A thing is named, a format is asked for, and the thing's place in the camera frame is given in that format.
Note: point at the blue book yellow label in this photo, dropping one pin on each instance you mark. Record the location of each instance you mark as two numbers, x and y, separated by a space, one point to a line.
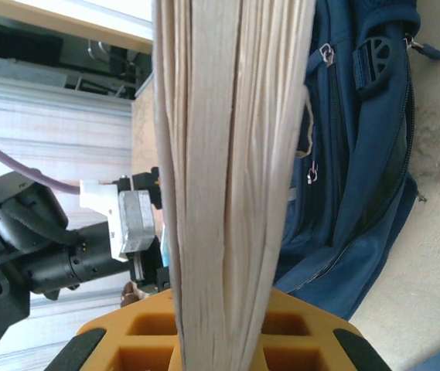
223 154

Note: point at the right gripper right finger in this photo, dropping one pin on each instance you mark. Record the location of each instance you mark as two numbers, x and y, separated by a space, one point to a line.
320 340

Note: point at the navy blue backpack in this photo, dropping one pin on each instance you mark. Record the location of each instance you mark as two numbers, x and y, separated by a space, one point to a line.
359 154

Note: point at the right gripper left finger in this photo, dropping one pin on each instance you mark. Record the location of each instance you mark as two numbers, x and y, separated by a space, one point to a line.
115 342

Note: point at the white door frame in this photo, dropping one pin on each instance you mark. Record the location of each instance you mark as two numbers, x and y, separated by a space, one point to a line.
88 23

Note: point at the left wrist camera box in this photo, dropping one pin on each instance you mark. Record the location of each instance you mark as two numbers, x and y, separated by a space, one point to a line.
134 220

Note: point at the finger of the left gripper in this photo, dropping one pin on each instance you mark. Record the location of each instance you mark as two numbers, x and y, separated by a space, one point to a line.
164 278
150 185

